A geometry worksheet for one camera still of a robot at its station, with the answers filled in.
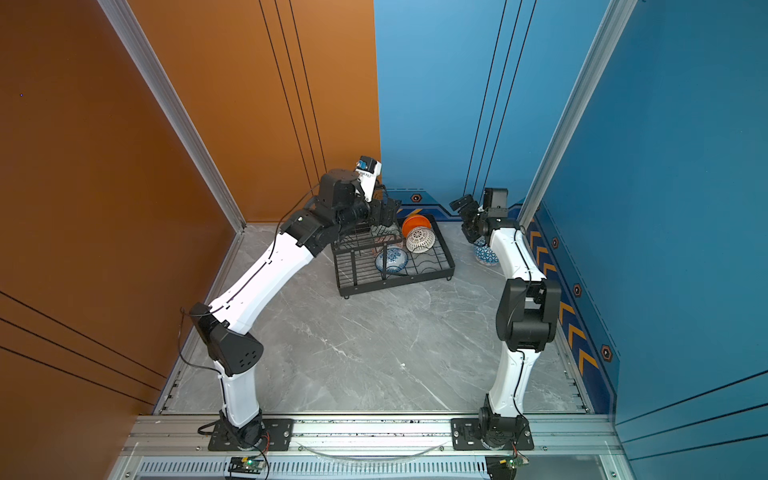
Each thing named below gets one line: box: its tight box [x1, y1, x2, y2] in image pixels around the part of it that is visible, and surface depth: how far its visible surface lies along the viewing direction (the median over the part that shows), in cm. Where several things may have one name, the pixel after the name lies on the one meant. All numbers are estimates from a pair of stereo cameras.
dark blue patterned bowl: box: [474, 238, 500, 267], surface depth 111 cm
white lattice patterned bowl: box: [406, 226, 436, 253], surface depth 112 cm
